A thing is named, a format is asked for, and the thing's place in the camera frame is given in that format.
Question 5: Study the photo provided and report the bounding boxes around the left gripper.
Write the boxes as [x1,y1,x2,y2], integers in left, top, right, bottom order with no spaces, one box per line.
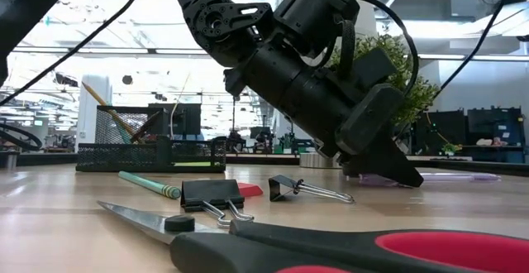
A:
[284,47,425,189]

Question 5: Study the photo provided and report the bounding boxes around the clear purple pen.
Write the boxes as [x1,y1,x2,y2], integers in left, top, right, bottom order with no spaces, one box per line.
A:
[358,172,503,187]

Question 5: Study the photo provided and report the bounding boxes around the black binder clip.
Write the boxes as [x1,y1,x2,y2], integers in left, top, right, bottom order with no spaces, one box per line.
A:
[179,178,255,229]
[268,174,355,204]

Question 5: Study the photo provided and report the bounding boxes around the black red scissors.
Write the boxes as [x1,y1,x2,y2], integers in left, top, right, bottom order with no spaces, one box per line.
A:
[97,200,529,273]

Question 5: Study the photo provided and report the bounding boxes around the red eraser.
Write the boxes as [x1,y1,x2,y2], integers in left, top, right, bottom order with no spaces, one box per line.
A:
[238,182,265,199]

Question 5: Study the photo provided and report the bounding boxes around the green striped pencil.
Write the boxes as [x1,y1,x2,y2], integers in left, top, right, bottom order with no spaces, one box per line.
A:
[118,170,182,200]

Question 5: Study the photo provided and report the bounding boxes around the yellow pencil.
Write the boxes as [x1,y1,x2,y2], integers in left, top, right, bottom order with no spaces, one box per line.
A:
[81,81,140,140]

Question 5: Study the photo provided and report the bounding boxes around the black mesh desk organizer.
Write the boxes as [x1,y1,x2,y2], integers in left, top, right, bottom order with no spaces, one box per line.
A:
[76,105,227,174]

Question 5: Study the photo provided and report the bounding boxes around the small background plant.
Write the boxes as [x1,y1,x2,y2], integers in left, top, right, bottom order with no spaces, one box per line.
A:
[441,141,462,156]

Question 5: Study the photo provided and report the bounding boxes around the background desk with monitors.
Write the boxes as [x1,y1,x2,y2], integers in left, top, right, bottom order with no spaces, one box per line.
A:
[412,106,528,165]

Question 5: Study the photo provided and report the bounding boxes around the green potted plant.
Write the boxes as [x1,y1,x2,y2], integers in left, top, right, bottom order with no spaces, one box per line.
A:
[328,32,441,130]

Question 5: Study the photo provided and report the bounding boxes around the black computer monitor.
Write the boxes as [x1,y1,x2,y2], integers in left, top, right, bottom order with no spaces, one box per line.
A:
[148,103,203,137]

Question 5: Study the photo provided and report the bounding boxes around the white round column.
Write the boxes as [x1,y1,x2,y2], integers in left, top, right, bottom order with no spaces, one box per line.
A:
[75,74,113,150]

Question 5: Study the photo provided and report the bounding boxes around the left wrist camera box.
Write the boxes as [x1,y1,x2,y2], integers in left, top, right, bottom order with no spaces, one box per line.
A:
[336,83,405,155]

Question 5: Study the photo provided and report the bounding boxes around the black aluminium table frame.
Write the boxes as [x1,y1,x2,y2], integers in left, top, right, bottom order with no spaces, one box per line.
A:
[0,151,529,178]

